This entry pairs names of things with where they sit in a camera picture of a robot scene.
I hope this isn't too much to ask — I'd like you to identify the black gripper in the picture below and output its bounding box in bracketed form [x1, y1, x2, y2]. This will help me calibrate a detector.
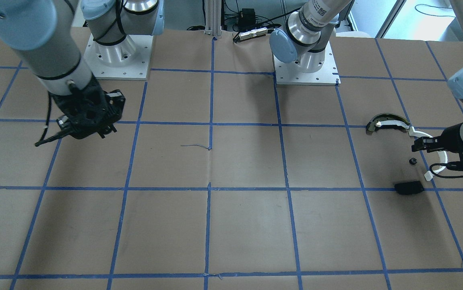
[412, 123, 463, 160]
[34, 77, 126, 147]

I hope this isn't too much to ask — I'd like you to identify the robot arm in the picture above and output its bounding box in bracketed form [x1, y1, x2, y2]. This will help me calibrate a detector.
[269, 0, 463, 155]
[0, 0, 126, 147]

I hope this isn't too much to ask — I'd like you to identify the white curved plastic part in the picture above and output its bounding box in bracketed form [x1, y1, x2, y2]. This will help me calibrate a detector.
[407, 126, 448, 182]

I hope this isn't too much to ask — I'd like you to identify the small black plastic part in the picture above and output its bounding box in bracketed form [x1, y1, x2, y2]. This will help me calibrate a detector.
[394, 180, 425, 196]

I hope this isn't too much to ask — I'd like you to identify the olive curved brake shoe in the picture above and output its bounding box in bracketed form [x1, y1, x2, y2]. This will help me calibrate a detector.
[366, 113, 411, 135]

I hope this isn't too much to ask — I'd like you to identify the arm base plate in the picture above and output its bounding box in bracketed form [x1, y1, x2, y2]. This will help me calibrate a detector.
[273, 42, 341, 86]
[83, 35, 155, 81]

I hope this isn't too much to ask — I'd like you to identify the aluminium frame post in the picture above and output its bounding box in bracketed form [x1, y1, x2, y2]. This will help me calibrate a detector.
[204, 0, 223, 39]

